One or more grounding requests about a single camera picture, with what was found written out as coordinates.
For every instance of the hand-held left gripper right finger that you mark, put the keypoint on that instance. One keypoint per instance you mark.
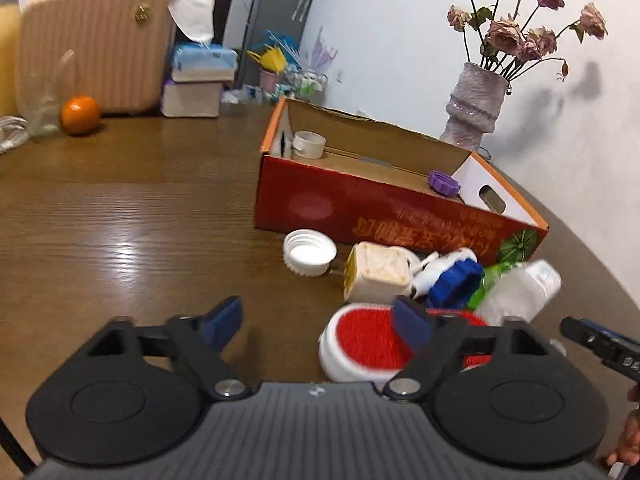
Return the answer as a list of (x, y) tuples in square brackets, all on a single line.
[(412, 325)]

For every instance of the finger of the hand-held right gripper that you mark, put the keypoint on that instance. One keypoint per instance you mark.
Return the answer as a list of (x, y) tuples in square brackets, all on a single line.
[(600, 342)]

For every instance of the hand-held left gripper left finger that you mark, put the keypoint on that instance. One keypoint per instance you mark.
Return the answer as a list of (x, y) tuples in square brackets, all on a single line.
[(225, 317)]

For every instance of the red and white brush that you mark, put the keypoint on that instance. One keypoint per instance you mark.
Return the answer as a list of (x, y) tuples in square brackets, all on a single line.
[(365, 340)]

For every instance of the blue ribbed bottle cap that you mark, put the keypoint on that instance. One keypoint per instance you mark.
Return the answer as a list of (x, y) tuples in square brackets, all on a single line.
[(455, 282)]

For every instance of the cream square bottle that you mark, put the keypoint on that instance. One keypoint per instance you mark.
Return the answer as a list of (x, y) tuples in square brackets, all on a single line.
[(377, 272)]

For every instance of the translucent white plastic container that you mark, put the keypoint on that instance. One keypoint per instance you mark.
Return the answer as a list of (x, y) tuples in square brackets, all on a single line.
[(520, 292)]

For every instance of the green spray bottle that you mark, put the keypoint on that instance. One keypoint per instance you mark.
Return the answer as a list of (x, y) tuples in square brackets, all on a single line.
[(500, 275)]

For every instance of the white ribbed bottle cap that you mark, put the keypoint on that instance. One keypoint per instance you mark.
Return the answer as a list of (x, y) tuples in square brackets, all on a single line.
[(307, 252)]

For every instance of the red cardboard box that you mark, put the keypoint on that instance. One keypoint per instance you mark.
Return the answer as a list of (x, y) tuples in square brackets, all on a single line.
[(320, 210)]

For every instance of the person's right hand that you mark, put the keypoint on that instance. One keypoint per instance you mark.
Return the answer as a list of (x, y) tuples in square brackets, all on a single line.
[(631, 435)]

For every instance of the purple ribbed bottle cap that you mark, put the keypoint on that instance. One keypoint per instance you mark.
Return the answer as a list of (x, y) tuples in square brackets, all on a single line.
[(442, 182)]

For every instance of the white tape roll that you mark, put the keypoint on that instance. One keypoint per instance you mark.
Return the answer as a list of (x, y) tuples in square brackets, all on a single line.
[(309, 144)]

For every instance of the white and purple box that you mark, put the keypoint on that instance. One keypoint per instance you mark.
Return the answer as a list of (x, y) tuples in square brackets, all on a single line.
[(192, 100)]

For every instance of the grey textured vase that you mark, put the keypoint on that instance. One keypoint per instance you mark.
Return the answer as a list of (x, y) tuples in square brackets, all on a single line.
[(472, 105)]

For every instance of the pink flower pot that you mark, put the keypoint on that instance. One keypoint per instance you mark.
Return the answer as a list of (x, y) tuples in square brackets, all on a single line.
[(269, 81)]

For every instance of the orange fruit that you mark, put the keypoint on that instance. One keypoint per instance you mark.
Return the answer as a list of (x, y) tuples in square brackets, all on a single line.
[(80, 115)]

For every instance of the blue tissue pack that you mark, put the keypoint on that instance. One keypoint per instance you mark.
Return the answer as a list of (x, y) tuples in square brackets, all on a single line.
[(202, 57)]

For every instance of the clear drinking glass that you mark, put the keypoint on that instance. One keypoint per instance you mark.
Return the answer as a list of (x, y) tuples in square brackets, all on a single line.
[(42, 112)]

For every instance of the blue and white bundle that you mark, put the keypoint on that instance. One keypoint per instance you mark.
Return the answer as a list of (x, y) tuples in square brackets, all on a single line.
[(285, 45)]

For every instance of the pink ribbed suitcase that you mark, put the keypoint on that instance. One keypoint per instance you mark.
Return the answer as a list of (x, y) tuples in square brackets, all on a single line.
[(100, 50)]

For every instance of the dried pink roses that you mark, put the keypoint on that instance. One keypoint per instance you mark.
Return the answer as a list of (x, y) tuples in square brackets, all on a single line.
[(505, 35)]

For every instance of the grey refrigerator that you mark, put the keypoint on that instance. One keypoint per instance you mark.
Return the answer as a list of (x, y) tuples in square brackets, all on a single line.
[(270, 10)]

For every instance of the yellow bottle with grey lid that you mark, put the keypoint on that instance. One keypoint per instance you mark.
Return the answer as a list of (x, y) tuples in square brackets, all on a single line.
[(7, 60)]

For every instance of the pale purple wall decoration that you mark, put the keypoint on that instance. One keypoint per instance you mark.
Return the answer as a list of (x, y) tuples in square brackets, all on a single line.
[(324, 50)]

